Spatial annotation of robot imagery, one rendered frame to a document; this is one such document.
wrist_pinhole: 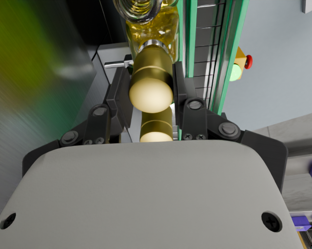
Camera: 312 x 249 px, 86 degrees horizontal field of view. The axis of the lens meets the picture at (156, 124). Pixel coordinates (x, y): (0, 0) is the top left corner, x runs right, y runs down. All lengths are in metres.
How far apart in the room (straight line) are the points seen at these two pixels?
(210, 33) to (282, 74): 0.61
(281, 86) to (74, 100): 0.93
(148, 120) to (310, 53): 0.87
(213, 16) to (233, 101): 0.63
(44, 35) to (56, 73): 0.04
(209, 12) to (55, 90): 0.31
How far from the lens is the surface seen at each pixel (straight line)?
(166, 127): 0.16
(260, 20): 0.79
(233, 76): 0.52
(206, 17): 0.40
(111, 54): 0.44
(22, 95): 0.20
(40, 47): 0.23
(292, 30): 0.87
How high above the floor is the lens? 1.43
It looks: 41 degrees down
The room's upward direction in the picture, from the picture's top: 178 degrees counter-clockwise
